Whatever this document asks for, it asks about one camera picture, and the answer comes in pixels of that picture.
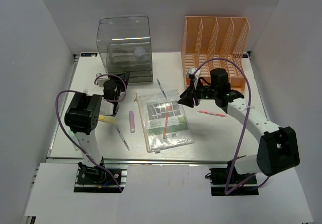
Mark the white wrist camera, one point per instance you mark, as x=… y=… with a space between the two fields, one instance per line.
x=193 y=73
x=101 y=80

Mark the clear paper clip tub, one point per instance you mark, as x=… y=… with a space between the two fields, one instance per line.
x=139 y=53

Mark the orange red pen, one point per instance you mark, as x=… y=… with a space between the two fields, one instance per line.
x=166 y=125

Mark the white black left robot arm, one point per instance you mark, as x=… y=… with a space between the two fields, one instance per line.
x=82 y=115

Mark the grey white pen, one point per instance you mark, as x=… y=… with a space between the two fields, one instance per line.
x=122 y=138

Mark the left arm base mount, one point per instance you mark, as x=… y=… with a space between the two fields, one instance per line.
x=96 y=180

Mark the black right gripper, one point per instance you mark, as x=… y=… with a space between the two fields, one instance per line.
x=187 y=98

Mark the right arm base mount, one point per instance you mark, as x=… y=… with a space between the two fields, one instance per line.
x=218 y=178

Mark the pink red pen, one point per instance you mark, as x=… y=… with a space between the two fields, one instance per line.
x=212 y=113

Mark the clear mesh zipper pouch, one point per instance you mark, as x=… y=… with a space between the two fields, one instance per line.
x=164 y=122

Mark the purple highlighter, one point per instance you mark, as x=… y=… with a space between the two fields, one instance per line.
x=131 y=121

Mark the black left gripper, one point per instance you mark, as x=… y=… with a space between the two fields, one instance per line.
x=118 y=80

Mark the orange file rack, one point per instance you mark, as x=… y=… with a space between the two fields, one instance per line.
x=222 y=38

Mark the blue white pen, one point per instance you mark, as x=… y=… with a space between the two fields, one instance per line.
x=161 y=88

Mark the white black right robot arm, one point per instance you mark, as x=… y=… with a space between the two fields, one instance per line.
x=278 y=148

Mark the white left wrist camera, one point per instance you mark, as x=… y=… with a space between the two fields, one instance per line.
x=101 y=80

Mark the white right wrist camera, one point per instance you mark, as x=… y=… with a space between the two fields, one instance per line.
x=193 y=73

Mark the clear grey drawer organizer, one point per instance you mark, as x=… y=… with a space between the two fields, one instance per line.
x=117 y=37

